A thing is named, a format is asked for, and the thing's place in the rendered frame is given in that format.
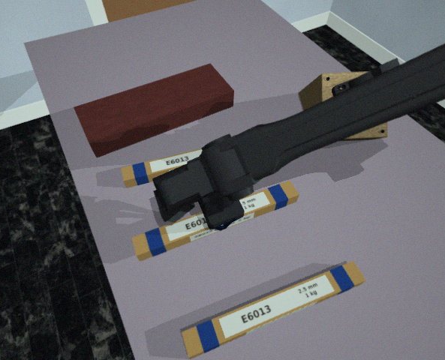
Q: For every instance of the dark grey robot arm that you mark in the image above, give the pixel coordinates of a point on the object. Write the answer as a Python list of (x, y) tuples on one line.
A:
[(231, 165)]

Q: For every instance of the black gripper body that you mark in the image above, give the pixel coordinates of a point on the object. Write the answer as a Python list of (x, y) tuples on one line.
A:
[(232, 209)]

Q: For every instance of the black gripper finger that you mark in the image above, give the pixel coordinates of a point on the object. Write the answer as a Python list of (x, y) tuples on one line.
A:
[(225, 225)]

